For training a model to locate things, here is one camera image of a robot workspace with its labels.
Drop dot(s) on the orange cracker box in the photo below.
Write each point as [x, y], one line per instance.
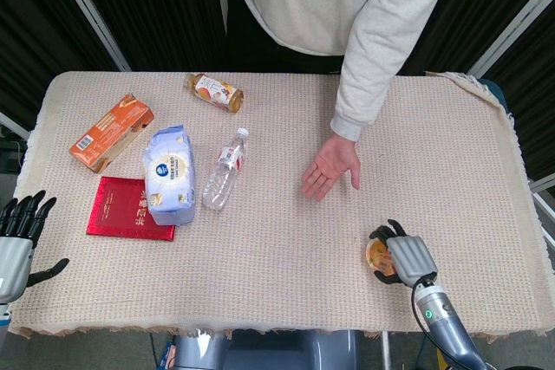
[112, 132]

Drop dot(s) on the round clear-lidded snack cup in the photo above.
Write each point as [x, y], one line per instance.
[378, 257]

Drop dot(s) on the person's bare hand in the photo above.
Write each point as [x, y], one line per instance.
[331, 168]

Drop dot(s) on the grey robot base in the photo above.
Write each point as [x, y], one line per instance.
[260, 350]

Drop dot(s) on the beige woven tablecloth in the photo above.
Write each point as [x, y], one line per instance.
[277, 235]

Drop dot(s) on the person's torso in sweatshirt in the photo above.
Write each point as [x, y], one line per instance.
[299, 1]

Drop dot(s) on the red booklet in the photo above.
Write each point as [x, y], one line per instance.
[121, 209]

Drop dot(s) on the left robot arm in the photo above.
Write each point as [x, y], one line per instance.
[2, 322]

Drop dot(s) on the blue white tissue pack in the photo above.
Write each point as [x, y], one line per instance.
[170, 175]

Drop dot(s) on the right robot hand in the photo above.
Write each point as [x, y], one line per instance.
[407, 257]

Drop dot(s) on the clear water bottle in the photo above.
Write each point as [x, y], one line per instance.
[226, 169]

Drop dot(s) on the amber juice bottle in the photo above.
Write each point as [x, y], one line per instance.
[214, 92]

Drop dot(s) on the person's cream sweatshirt sleeve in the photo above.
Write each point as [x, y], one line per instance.
[381, 53]

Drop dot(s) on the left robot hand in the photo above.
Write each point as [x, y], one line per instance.
[15, 253]

